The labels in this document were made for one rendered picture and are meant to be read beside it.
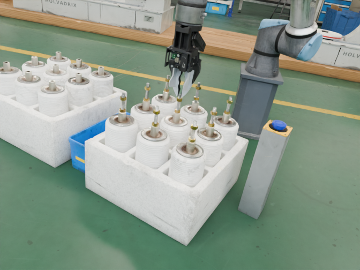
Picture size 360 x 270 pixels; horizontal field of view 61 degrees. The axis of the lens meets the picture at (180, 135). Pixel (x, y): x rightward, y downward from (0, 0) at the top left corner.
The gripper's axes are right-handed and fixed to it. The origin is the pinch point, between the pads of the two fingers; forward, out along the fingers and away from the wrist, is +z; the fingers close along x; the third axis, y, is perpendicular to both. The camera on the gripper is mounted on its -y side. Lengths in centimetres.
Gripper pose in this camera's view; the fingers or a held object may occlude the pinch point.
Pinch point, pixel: (181, 91)
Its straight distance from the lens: 92.7
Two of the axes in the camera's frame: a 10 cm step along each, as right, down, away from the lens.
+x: 9.3, 2.9, -2.4
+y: -3.5, 4.2, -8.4
